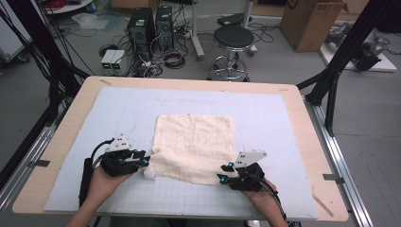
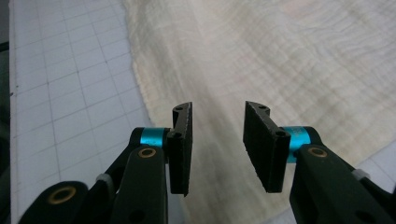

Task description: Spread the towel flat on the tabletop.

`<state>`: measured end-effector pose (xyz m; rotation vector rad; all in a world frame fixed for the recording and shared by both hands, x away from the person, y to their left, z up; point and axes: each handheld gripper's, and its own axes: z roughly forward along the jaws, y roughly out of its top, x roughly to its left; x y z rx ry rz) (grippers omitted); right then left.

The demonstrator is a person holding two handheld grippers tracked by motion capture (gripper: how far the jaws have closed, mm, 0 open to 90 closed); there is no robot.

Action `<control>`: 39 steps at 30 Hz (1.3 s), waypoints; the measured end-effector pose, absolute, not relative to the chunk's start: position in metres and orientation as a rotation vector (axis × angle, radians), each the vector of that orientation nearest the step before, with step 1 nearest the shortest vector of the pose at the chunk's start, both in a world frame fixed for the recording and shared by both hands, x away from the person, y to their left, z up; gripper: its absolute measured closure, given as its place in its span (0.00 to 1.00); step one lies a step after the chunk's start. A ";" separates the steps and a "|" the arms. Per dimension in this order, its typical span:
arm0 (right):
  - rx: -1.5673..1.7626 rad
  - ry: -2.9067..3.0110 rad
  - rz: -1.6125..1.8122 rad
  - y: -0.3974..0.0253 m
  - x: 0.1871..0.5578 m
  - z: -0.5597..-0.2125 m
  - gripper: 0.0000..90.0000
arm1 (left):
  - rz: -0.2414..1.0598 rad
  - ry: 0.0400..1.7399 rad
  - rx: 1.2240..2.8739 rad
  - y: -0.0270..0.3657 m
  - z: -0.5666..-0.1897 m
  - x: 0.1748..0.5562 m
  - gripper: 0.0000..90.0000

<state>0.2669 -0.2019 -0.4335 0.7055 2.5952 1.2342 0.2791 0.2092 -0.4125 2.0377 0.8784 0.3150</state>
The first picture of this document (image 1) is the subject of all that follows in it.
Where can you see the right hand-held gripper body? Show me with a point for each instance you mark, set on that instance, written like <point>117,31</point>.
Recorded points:
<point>249,176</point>

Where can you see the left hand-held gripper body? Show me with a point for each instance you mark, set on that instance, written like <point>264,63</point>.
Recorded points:
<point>119,160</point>

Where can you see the cream cloth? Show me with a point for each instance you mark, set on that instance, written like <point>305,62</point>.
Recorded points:
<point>192,148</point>

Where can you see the person's right hand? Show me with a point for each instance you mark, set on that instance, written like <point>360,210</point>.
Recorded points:
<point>263,197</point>

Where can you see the person's left hand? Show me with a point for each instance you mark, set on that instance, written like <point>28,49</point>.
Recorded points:
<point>101,186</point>

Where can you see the white gridded mat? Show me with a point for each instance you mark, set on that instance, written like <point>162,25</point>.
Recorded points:
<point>268,126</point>

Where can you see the grey tape strip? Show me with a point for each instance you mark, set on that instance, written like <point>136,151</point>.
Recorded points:
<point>40,163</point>
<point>333,178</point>

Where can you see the thin wooden stick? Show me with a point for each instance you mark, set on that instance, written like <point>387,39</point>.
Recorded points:
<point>323,205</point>

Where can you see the small white power supply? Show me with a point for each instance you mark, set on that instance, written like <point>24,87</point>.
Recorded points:
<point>107,60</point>
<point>118,60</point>

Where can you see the black computer tower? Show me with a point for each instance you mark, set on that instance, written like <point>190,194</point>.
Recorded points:
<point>164,26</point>
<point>140,30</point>

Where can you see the black round stool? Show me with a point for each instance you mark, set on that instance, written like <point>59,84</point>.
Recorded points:
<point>233,38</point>

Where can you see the white desk leg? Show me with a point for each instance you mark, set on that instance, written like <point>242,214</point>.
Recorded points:
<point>249,12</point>
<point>196,31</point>

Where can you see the clear plastic bag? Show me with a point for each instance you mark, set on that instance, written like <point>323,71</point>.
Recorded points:
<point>86,21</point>

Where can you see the brown cardboard box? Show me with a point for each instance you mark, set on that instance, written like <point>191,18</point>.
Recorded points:
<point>310,25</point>

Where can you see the black device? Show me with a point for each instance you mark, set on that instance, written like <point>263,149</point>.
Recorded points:
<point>365,58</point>

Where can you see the white board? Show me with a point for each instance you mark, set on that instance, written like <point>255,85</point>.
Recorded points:
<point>386,64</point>

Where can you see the aluminium table rail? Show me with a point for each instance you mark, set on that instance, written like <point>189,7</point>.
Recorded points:
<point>28,151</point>
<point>334,148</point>

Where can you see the black metal frame strut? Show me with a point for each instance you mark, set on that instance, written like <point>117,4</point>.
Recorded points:
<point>350,47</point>
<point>38,41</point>

